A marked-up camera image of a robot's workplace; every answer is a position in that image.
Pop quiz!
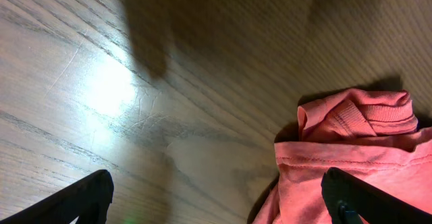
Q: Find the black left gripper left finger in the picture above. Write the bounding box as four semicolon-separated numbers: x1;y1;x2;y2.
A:
1;169;114;224

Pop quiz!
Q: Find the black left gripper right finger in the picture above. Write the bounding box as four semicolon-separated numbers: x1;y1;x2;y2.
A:
321;167;431;224

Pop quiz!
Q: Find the red orange t-shirt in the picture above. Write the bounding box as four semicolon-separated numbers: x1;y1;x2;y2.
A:
254;88;431;223

